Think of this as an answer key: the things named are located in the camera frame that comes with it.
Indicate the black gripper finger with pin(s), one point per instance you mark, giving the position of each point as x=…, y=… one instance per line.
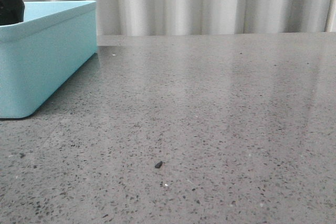
x=12, y=12

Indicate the light blue storage box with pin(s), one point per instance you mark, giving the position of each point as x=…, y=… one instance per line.
x=41, y=53

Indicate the small black debris piece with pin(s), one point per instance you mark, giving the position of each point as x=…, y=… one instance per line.
x=158, y=165

